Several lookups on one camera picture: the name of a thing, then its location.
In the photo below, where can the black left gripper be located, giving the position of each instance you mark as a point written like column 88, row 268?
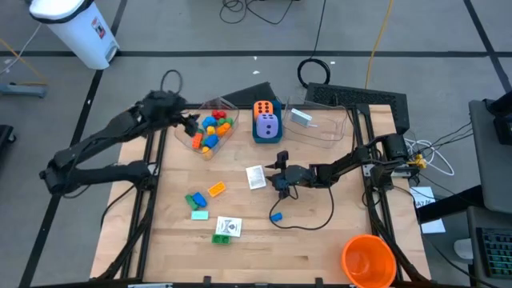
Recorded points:
column 168, row 108

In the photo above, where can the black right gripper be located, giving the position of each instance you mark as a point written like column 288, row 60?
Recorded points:
column 296, row 176

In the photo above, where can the light blue toy block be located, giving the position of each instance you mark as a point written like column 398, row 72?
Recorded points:
column 209, row 122

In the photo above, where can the grey-backed playing card deck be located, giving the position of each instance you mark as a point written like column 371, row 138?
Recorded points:
column 256, row 177

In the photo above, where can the orange eight-stud brick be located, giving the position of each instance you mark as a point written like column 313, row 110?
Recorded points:
column 197, row 141

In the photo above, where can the red round-stud toy block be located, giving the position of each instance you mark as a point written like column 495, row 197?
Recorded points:
column 218, row 114

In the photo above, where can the orange wedge toy block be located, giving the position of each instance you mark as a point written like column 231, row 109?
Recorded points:
column 223, row 129

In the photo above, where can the green round-stud toy block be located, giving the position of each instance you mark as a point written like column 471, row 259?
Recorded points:
column 226, row 121

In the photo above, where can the small blue toy block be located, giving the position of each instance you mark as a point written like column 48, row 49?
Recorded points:
column 276, row 217

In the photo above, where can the purple foam die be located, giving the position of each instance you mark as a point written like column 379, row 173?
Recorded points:
column 266, row 125

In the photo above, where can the yellow toy brick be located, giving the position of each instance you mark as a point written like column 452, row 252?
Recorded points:
column 216, row 189

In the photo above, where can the blue-backed playing card deck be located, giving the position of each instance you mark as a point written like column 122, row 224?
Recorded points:
column 301, row 117

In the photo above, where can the orange foam die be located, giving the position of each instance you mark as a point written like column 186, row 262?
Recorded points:
column 262, row 107

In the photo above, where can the blue rounded toy block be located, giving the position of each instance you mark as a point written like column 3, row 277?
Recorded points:
column 199, row 199

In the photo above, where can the large green toy brick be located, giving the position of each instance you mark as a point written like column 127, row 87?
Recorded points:
column 221, row 239

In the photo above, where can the light teal brick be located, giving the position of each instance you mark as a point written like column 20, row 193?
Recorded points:
column 199, row 215

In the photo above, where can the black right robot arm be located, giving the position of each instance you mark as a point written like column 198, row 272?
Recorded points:
column 352, row 160

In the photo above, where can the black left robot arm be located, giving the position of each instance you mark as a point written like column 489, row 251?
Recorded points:
column 100, row 174

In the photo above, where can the clear plastic container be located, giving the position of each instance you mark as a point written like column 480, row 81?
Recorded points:
column 186, row 142
column 332, row 128

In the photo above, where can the blue plastic bin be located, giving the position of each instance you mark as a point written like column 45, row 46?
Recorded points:
column 266, row 140

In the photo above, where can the black tilted panel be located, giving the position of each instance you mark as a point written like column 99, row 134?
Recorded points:
column 252, row 95

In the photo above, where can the white emblem playing card deck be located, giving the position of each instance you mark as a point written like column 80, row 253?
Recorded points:
column 228, row 226

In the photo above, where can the green long toy brick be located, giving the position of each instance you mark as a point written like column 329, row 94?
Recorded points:
column 190, row 202

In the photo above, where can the orange plastic bowl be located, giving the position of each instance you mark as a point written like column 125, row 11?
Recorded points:
column 368, row 262

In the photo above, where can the white trash can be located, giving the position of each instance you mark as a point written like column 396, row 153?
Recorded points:
column 80, row 36

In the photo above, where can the white paper sheet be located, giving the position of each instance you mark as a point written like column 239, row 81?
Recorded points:
column 422, row 196
column 434, row 226

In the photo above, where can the grey stand base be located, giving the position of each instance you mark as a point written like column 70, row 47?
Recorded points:
column 24, row 90

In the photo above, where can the black desk bar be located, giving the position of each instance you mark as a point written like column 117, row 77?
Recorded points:
column 448, row 205

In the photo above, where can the black caster base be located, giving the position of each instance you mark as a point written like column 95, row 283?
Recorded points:
column 5, row 136

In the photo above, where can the white computer mouse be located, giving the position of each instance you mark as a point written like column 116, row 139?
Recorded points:
column 464, row 249

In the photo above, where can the grey keyboard desk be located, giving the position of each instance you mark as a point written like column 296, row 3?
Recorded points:
column 472, row 224

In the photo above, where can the grey side desk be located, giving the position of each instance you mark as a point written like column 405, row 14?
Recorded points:
column 490, row 172

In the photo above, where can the black desk device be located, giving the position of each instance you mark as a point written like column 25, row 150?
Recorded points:
column 504, row 124

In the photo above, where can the black computer keyboard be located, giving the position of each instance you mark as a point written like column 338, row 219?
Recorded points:
column 498, row 252

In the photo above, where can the black metal table frame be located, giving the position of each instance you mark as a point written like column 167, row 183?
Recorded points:
column 256, row 107

